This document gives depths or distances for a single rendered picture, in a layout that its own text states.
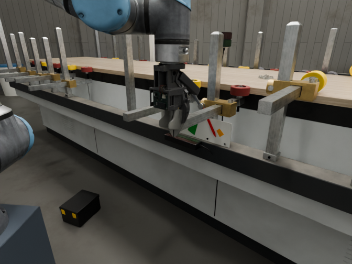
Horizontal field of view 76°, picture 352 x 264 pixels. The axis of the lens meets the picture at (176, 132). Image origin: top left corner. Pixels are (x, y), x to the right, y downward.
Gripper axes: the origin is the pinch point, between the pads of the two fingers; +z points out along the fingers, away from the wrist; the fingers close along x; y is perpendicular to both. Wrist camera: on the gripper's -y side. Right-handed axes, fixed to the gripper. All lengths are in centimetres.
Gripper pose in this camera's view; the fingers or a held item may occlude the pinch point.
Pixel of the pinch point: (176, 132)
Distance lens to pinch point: 67.9
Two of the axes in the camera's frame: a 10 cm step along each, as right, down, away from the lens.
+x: 7.6, 2.4, -6.1
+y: -6.5, 2.6, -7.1
